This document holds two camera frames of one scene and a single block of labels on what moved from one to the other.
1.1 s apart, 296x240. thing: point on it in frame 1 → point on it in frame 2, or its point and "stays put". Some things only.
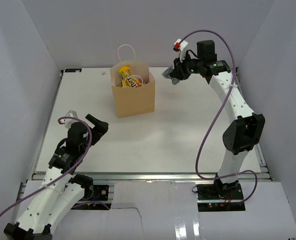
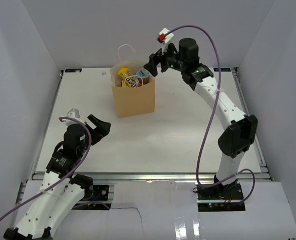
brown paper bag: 135,100 stays put
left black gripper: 99,129 stays put
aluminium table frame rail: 39,176 stays put
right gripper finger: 176,61 → 155,58
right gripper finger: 177,74 → 151,66
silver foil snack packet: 166,74 → 143,73
